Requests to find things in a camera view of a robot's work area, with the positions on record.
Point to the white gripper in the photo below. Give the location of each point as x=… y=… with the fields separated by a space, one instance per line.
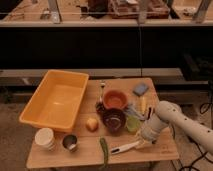
x=151 y=129

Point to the white handled brush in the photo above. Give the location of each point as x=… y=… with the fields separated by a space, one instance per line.
x=123 y=148

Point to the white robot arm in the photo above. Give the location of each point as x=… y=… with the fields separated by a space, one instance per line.
x=166 y=113

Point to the striped black orange block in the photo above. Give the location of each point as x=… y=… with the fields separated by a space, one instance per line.
x=150 y=112

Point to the green plastic cup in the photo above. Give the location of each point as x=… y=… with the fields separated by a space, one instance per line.
x=132 y=124

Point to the yellow banana toy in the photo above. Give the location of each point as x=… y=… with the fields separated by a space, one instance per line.
x=143 y=104

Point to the light blue utensil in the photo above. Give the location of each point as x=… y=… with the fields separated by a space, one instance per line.
x=130 y=110

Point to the dark brown bowl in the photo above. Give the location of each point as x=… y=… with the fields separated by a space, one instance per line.
x=114 y=120

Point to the blue sponge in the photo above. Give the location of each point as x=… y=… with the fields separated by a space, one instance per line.
x=140 y=89

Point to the wooden table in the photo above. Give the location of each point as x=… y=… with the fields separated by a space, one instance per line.
x=89 y=152

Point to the orange ceramic bowl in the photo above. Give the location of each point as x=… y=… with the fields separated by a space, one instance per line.
x=115 y=99

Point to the green chili pepper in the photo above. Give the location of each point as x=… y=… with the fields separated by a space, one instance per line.
x=104 y=147

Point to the yellow round fruit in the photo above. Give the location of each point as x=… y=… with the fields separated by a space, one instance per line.
x=92 y=124

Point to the metal fork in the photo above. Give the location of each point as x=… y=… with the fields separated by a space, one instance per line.
x=102 y=86

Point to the small metal cup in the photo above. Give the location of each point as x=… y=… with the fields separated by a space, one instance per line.
x=70 y=142

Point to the yellow plastic tub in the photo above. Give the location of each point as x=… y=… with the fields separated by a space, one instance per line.
x=56 y=102

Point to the white paper cup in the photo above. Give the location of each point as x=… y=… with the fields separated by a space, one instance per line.
x=45 y=138

